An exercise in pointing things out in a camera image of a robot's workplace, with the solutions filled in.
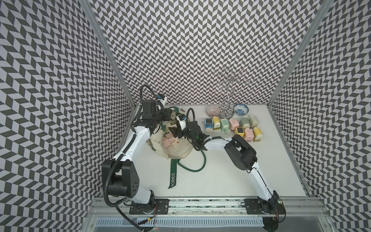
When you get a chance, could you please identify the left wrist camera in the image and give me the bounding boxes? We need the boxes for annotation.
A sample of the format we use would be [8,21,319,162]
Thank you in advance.
[142,94,167,113]

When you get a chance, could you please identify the pink ceramic bowl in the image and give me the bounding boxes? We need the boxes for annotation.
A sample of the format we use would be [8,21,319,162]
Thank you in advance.
[205,105,220,118]

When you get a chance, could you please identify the cream tote bag green handles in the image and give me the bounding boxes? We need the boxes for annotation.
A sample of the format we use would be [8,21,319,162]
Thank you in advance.
[147,106,207,189]

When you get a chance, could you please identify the blue pencil sharpener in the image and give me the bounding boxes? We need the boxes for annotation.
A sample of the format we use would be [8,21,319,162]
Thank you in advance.
[204,119,214,132]

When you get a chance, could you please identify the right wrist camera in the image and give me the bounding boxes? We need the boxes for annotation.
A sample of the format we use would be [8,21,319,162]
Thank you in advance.
[176,114,187,130]

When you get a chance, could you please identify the yellow black-top pencil sharpener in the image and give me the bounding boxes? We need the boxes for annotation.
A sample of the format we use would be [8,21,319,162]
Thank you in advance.
[234,127,244,137]

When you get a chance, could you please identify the clear glass mug tree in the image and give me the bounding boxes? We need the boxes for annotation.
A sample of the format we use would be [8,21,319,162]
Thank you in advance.
[213,67,252,119]

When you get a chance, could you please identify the cream pencil sharpener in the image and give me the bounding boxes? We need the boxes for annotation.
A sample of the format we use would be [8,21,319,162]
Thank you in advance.
[249,115,259,128]

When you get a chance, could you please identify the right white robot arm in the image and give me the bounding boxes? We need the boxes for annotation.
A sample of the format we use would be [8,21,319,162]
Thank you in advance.
[171,121,287,217]

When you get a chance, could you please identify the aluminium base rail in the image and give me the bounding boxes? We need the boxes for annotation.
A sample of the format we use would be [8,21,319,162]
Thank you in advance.
[86,197,331,232]

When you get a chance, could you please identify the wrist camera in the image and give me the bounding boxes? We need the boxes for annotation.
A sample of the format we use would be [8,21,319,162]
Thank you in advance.
[176,114,187,130]
[142,94,167,113]

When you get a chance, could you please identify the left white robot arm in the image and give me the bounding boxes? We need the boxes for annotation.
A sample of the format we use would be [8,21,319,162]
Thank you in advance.
[101,107,169,214]

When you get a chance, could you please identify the blue white ceramic bowl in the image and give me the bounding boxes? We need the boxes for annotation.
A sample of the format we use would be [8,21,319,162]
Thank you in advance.
[233,103,249,116]

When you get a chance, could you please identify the pink pencil sharpener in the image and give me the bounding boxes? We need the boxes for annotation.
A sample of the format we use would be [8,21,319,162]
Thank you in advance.
[229,118,240,131]
[243,128,255,142]
[162,132,179,148]

